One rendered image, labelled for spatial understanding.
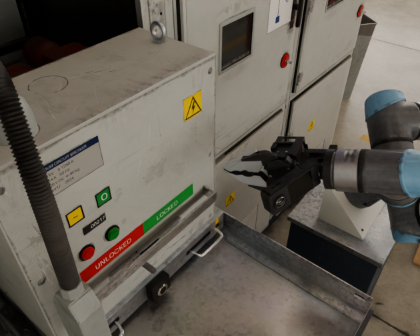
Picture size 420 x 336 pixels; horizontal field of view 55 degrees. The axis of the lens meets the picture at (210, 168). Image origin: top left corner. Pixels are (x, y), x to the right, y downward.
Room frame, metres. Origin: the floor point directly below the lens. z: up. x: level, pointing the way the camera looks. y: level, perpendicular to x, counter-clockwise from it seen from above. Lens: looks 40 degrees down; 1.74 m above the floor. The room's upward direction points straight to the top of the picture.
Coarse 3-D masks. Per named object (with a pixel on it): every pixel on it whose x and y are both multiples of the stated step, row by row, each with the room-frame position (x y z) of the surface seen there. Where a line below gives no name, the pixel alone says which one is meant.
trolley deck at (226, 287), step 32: (192, 256) 0.69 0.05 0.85; (224, 256) 0.69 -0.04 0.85; (192, 288) 0.59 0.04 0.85; (224, 288) 0.59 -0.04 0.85; (256, 288) 0.59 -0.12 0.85; (288, 288) 0.59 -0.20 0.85; (128, 320) 0.50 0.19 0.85; (160, 320) 0.50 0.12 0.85; (192, 320) 0.50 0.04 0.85; (224, 320) 0.50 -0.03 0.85; (256, 320) 0.50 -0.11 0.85; (288, 320) 0.50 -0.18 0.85; (320, 320) 0.50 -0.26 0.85; (352, 320) 0.50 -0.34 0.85
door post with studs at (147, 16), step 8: (136, 0) 0.99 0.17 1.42; (144, 0) 0.96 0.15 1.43; (152, 0) 0.97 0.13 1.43; (160, 0) 0.99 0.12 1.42; (136, 8) 0.99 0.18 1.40; (144, 8) 0.96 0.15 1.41; (152, 8) 0.97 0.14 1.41; (160, 8) 0.99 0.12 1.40; (144, 16) 0.95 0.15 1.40; (152, 16) 0.97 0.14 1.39; (160, 16) 0.99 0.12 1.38; (144, 24) 0.95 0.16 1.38; (160, 32) 0.98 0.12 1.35
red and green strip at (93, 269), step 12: (192, 192) 0.69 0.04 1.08; (168, 204) 0.63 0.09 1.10; (180, 204) 0.66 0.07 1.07; (156, 216) 0.60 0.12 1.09; (144, 228) 0.57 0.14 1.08; (132, 240) 0.55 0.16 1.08; (108, 252) 0.50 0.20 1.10; (120, 252) 0.52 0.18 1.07; (96, 264) 0.48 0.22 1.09; (84, 276) 0.45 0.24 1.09
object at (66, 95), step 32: (128, 32) 0.87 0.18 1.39; (64, 64) 0.72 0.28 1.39; (96, 64) 0.72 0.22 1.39; (128, 64) 0.72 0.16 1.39; (160, 64) 0.72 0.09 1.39; (192, 64) 0.71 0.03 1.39; (32, 96) 0.60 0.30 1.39; (64, 96) 0.60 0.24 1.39; (96, 96) 0.60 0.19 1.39; (128, 96) 0.59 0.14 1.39; (64, 128) 0.50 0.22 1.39; (0, 160) 0.43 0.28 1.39; (0, 224) 0.38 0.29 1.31; (0, 256) 0.44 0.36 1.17; (0, 288) 0.53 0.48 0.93; (32, 288) 0.39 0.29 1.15; (32, 320) 0.45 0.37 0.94
